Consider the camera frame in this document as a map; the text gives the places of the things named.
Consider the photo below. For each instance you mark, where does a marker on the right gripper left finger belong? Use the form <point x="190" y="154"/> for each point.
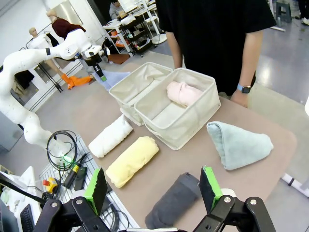
<point x="96" y="193"/>

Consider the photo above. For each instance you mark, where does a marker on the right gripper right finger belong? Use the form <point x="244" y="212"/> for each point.
<point x="210" y="191"/>

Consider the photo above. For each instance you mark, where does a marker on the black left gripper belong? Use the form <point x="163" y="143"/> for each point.
<point x="93" y="62"/>

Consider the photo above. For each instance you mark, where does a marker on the blue triangle-folded towel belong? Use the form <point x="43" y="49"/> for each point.
<point x="113" y="77"/>

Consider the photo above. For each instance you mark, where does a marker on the dark grey towel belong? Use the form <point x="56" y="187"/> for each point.
<point x="169" y="205"/>

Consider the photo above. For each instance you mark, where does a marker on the yellow towel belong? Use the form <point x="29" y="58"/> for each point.
<point x="130" y="162"/>

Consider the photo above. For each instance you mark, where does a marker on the light teal triangle-folded towel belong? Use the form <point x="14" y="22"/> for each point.
<point x="239" y="145"/>

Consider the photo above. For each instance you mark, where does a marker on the white towel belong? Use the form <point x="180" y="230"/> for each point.
<point x="109" y="137"/>

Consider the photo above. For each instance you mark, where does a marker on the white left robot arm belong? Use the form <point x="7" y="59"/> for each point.
<point x="14" y="65"/>

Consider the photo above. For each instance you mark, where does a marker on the person's left forearm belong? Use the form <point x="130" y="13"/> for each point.
<point x="251" y="60"/>

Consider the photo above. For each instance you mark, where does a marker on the person's right forearm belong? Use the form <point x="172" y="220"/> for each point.
<point x="175" y="50"/>

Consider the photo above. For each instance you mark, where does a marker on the person's left hand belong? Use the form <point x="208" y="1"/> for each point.
<point x="240" y="99"/>

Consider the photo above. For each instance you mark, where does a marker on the black power adapter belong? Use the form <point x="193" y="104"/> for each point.
<point x="80" y="177"/>

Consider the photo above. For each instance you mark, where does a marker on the brown floor mat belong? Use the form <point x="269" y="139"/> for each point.
<point x="118" y="58"/>

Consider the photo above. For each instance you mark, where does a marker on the orange garment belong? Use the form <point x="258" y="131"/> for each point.
<point x="77" y="81"/>

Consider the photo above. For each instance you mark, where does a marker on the black cylindrical connector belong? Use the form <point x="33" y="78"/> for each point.
<point x="71" y="176"/>

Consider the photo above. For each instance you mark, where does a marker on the white perforated mounting plate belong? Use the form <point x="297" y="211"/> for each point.
<point x="65" y="193"/>

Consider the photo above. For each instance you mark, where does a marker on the beige fabric basket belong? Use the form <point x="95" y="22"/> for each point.
<point x="130" y="87"/>
<point x="178" y="130"/>

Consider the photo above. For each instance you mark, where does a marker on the yellow emergency stop button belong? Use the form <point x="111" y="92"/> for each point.
<point x="51" y="184"/>

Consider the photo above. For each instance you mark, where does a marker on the black wheeled cart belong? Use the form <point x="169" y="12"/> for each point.
<point x="137" y="36"/>

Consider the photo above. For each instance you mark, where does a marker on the mannequin in maroon garment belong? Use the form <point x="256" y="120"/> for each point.
<point x="65" y="26"/>

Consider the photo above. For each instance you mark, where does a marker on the seated person at desk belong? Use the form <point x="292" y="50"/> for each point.
<point x="116" y="10"/>

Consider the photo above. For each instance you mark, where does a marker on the black keyboard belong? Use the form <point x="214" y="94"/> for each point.
<point x="27" y="218"/>

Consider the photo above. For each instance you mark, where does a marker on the white table leg black band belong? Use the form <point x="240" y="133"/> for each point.
<point x="293" y="181"/>

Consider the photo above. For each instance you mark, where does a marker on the pink rolled towel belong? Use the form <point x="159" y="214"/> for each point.
<point x="181" y="94"/>

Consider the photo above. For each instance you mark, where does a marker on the dark computer monitor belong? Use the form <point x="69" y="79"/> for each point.
<point x="7" y="220"/>

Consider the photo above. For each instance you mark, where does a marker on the person in black T-shirt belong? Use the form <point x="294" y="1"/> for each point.
<point x="212" y="36"/>

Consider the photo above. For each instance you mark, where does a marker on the dark plastic stool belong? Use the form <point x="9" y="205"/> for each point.
<point x="283" y="9"/>

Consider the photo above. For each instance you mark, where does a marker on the standing person white shoes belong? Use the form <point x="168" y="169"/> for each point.
<point x="303" y="9"/>

